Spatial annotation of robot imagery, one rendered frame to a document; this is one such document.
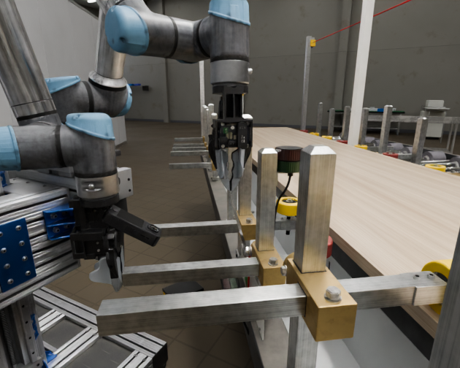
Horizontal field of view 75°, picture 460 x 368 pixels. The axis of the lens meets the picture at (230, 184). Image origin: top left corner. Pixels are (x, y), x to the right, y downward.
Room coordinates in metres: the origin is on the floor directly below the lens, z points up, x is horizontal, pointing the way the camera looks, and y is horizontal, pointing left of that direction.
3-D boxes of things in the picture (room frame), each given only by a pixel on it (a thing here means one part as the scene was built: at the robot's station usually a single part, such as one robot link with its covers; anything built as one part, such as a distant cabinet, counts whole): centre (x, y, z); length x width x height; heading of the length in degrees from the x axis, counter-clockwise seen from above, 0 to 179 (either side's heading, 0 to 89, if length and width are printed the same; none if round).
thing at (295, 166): (0.65, -0.13, 1.07); 0.06 x 0.06 x 0.02
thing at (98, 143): (0.55, 0.25, 1.12); 0.09 x 0.08 x 0.11; 109
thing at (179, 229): (0.84, 0.01, 0.83); 0.43 x 0.03 x 0.04; 98
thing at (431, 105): (9.48, -6.22, 0.57); 2.43 x 0.61 x 1.15; 153
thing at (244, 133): (0.61, 0.00, 1.17); 0.09 x 0.08 x 0.12; 7
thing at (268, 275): (0.62, -0.09, 0.85); 0.13 x 0.06 x 0.05; 8
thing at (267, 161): (0.64, -0.08, 0.86); 0.03 x 0.03 x 0.48; 8
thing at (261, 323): (0.67, -0.05, 0.75); 0.26 x 0.01 x 0.10; 8
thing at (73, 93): (0.97, 0.51, 1.20); 0.13 x 0.12 x 0.14; 134
